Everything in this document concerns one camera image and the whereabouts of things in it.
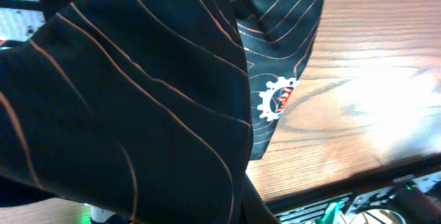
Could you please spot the black orange patterned jersey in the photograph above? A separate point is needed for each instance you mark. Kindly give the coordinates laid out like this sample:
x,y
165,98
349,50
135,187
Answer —
x,y
147,110

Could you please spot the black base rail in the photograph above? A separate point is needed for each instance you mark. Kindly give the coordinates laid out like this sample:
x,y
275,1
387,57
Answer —
x,y
405,191

